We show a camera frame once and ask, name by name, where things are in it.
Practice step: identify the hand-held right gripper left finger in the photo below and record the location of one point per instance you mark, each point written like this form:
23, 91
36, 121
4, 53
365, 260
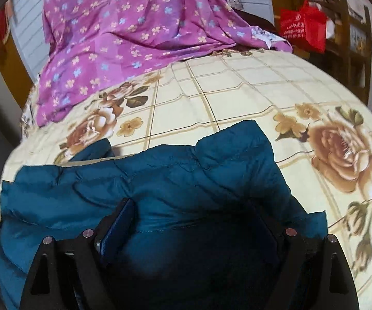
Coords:
121, 219

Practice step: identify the wooden chair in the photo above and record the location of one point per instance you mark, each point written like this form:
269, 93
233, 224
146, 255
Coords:
345, 32

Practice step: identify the teal padded jacket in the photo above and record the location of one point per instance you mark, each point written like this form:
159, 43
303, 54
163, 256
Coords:
173, 174

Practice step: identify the white floral pillow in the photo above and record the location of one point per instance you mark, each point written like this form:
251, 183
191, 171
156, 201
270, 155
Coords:
27, 116

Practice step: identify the orange wooden board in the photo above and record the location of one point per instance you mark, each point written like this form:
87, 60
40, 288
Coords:
14, 71

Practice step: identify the cream rose-print blanket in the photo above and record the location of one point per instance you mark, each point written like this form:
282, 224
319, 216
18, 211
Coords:
237, 97

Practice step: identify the red plastic bag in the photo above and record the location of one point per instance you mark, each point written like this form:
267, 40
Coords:
302, 25

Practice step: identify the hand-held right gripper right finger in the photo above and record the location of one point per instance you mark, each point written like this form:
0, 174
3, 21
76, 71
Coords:
290, 243

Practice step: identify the pink floral quilt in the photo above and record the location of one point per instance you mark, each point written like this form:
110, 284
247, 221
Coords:
134, 32

